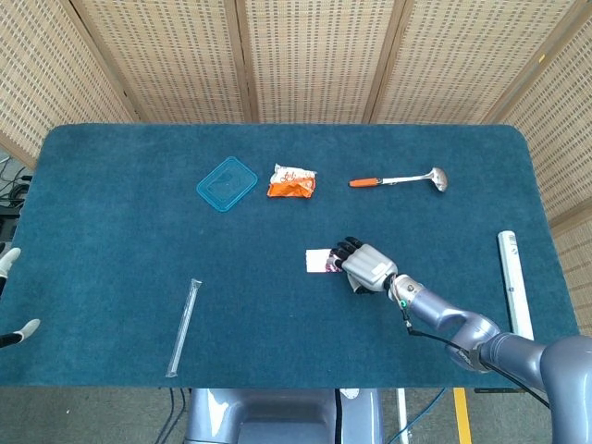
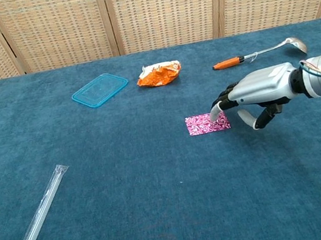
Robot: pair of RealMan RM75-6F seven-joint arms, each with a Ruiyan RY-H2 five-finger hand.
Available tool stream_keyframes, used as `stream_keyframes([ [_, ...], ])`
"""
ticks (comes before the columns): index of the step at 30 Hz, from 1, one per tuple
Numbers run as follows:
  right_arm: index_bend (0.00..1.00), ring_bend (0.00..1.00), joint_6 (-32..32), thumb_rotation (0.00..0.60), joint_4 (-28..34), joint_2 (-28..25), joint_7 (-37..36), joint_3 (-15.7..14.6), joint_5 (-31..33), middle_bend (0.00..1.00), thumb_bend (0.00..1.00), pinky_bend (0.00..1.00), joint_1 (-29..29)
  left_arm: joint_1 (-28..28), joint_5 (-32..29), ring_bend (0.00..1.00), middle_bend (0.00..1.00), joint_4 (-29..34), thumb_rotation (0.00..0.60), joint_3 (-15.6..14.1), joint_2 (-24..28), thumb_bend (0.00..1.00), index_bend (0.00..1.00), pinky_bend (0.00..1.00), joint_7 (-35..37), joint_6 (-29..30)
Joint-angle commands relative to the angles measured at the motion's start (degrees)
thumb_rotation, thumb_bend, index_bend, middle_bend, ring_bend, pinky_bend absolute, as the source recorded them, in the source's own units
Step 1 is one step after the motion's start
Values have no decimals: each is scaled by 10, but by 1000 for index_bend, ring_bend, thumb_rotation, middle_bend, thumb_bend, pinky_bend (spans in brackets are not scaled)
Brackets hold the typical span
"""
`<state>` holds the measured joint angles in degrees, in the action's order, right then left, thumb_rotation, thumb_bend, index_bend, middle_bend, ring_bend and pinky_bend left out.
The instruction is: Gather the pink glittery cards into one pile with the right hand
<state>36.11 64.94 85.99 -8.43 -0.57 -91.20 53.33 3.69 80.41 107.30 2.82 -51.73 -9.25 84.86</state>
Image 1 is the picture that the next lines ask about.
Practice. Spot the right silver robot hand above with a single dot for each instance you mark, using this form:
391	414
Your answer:
370	268

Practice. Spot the white card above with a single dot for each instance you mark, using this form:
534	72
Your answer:
316	261

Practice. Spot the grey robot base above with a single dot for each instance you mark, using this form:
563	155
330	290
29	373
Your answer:
277	416

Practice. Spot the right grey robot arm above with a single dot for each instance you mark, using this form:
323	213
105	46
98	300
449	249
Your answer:
444	319

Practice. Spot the white rectangular bar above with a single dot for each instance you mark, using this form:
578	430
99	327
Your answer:
513	273

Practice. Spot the blue transparent plastic lid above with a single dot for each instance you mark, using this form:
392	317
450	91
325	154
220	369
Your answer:
226	185

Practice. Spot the crumpled orange snack bag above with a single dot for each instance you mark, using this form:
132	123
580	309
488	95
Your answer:
291	188

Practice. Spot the white pole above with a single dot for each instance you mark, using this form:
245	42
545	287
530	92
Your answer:
402	407

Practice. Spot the clear wrapped drinking straw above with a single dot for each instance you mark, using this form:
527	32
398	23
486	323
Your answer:
185	324

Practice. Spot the woven bamboo folding screen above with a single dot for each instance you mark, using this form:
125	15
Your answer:
314	60

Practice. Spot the blue carpet table cover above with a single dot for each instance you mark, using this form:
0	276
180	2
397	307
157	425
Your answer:
139	254

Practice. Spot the black device box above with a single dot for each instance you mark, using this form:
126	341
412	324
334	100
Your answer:
7	226

